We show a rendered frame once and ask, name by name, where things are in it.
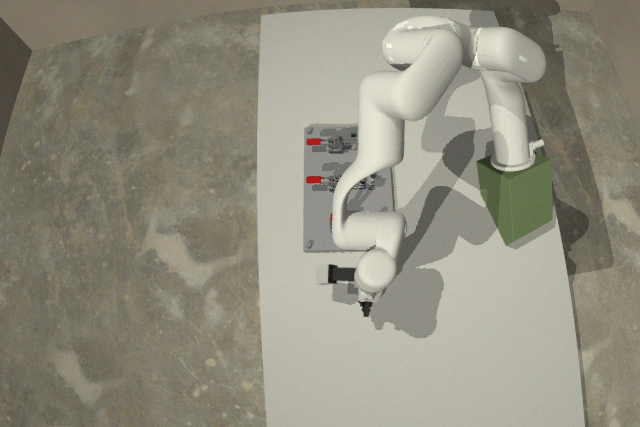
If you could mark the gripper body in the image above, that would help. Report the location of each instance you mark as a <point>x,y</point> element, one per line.
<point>363,297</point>

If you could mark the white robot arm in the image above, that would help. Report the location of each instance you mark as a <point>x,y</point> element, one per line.
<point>388,98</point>

